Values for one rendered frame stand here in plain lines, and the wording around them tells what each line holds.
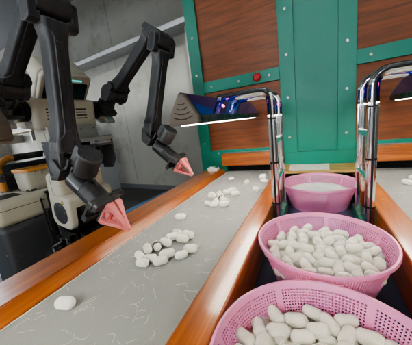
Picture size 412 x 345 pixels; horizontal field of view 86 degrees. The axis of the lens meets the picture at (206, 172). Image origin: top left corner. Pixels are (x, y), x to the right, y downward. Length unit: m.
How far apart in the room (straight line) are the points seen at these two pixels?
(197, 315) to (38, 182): 1.20
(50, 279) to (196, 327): 0.35
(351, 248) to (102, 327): 0.50
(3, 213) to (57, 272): 0.78
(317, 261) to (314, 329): 0.18
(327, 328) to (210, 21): 1.36
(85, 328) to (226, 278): 0.24
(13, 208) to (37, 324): 0.89
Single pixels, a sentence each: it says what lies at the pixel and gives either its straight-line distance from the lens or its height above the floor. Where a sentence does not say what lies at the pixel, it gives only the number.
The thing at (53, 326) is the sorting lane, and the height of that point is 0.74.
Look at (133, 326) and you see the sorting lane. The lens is 0.44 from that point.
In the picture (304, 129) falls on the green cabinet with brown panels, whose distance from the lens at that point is 1.25.
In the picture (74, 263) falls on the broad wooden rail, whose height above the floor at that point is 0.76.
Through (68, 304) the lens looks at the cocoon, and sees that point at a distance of 0.52.
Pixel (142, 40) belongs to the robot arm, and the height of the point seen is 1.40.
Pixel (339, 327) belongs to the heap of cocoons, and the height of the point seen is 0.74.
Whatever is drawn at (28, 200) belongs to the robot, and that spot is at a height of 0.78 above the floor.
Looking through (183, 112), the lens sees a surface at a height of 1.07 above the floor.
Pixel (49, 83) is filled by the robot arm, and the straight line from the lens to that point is 0.69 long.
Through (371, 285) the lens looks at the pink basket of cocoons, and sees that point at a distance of 0.50.
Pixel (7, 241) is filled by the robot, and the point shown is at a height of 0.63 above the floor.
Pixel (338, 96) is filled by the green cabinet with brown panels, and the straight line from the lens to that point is 1.24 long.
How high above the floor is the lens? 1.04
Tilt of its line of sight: 12 degrees down
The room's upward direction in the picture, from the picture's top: 7 degrees counter-clockwise
